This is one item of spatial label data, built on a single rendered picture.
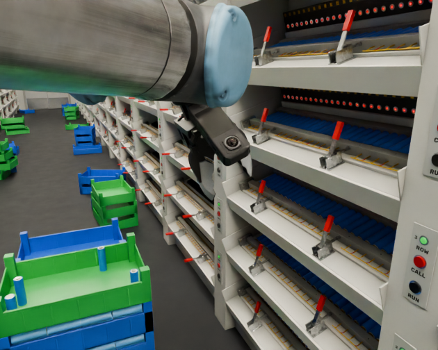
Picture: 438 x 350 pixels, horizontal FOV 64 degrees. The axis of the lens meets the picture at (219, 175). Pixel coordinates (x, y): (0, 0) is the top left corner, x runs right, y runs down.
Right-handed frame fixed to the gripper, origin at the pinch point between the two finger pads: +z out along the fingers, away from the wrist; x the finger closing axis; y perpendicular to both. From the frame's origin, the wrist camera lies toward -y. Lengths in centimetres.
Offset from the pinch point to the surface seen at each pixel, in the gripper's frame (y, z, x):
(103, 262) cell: 24.3, 19.2, 31.0
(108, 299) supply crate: 8.6, 15.8, 31.6
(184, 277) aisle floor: 62, 82, 16
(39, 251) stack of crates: 58, 28, 51
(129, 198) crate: 127, 74, 19
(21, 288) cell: 19, 9, 46
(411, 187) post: -23.1, -1.0, -18.0
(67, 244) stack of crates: 57, 31, 43
